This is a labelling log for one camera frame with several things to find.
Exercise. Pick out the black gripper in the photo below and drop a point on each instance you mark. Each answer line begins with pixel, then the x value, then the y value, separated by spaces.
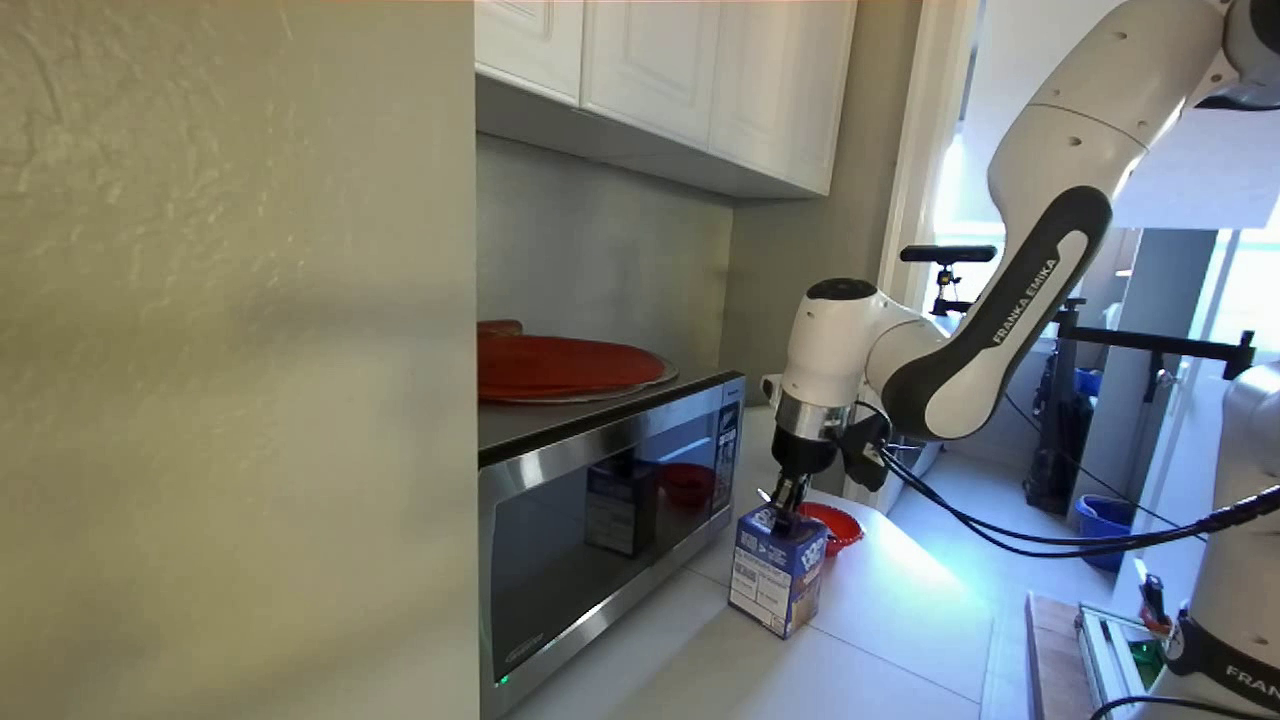
pixel 806 456

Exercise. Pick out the blue Pop-Tarts box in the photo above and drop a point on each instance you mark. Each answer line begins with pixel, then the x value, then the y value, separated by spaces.
pixel 772 582

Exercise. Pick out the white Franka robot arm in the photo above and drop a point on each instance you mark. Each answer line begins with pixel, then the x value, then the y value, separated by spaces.
pixel 963 363

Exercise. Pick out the red plastic bowl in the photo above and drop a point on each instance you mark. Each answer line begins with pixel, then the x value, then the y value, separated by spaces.
pixel 843 524

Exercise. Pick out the white countertop appliance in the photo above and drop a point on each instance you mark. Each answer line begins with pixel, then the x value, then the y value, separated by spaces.
pixel 907 472

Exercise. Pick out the stainless steel microwave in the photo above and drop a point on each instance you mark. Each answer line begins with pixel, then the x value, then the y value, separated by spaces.
pixel 602 533

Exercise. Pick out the red round plate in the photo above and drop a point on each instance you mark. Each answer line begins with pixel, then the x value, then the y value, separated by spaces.
pixel 560 365

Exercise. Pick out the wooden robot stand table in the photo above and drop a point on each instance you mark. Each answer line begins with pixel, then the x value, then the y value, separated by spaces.
pixel 1052 660

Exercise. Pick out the blue bin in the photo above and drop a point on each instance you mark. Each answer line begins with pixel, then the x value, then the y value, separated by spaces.
pixel 1106 524

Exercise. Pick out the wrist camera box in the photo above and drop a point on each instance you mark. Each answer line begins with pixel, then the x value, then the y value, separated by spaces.
pixel 864 453

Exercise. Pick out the small black clamp mount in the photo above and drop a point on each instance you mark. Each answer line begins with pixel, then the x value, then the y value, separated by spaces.
pixel 945 255

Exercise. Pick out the green-edged robot base plate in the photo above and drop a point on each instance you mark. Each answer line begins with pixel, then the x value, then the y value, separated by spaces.
pixel 1127 652

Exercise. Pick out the black camera stand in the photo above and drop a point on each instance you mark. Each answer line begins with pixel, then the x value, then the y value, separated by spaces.
pixel 1145 343

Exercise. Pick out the white wall cabinets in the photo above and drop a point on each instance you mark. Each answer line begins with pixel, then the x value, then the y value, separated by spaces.
pixel 667 74

